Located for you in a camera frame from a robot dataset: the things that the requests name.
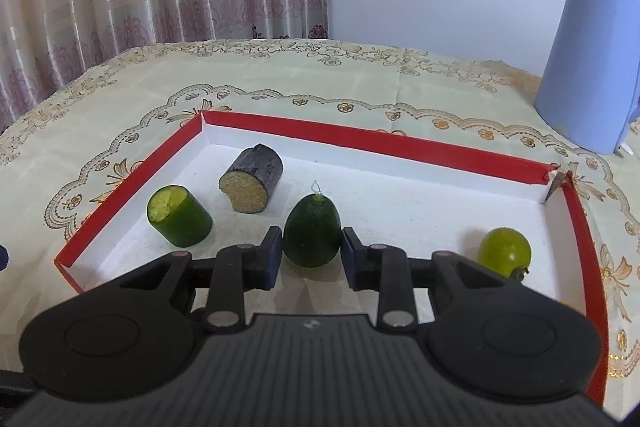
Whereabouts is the red cardboard tray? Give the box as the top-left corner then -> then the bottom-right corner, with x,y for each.
54,110 -> 610,408

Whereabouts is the dark green avocado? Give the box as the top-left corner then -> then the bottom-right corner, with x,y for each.
282,181 -> 343,269

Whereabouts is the green cucumber piece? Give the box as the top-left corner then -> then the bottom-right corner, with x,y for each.
146,185 -> 214,249

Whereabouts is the light blue electric kettle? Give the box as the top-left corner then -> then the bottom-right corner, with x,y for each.
533,0 -> 640,156

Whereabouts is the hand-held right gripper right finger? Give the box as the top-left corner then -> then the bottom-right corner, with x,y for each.
341,227 -> 523,334

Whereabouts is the green tomato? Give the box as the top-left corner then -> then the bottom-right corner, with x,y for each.
476,227 -> 532,282

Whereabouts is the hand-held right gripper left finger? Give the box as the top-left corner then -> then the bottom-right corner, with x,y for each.
116,226 -> 283,334

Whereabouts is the dark eggplant piece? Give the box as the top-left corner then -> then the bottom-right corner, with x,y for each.
218,143 -> 284,214

